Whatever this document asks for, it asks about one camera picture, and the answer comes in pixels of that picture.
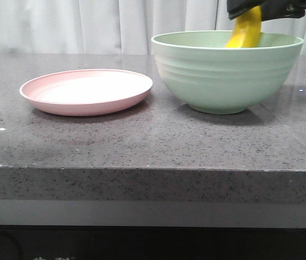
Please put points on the white curtain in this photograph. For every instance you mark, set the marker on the white curtain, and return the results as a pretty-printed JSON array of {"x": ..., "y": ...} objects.
[{"x": 101, "y": 27}]

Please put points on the pink plate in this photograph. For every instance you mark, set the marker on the pink plate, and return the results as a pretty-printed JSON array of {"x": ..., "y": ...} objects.
[{"x": 86, "y": 92}]

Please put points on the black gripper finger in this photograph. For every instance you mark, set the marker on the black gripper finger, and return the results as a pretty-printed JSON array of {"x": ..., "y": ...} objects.
[
  {"x": 272, "y": 10},
  {"x": 237, "y": 7}
]

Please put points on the green bowl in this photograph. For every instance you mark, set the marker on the green bowl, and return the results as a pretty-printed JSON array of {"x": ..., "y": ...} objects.
[{"x": 198, "y": 68}]

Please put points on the yellow banana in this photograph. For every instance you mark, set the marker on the yellow banana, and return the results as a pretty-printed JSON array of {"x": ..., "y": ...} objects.
[{"x": 247, "y": 29}]

